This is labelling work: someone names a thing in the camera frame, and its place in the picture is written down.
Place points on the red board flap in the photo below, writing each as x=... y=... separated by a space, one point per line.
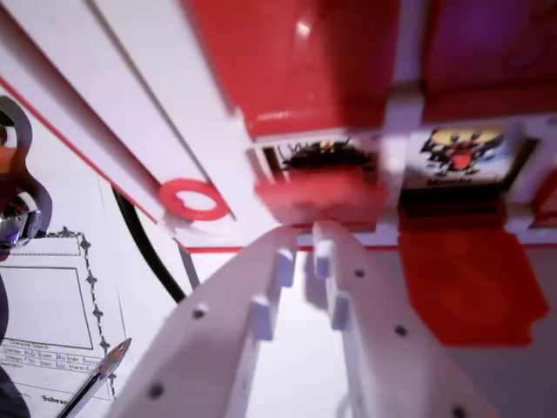
x=322 y=198
x=487 y=52
x=470 y=278
x=296 y=56

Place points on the spider picture card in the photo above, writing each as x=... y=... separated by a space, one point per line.
x=324 y=152

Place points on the clear ballpoint pen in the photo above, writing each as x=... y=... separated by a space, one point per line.
x=98 y=376

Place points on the red and white game board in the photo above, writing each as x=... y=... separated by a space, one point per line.
x=152 y=87

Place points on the black creature picture card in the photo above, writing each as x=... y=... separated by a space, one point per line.
x=461 y=152

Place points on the printed paper sheet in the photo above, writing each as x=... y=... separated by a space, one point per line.
x=48 y=300

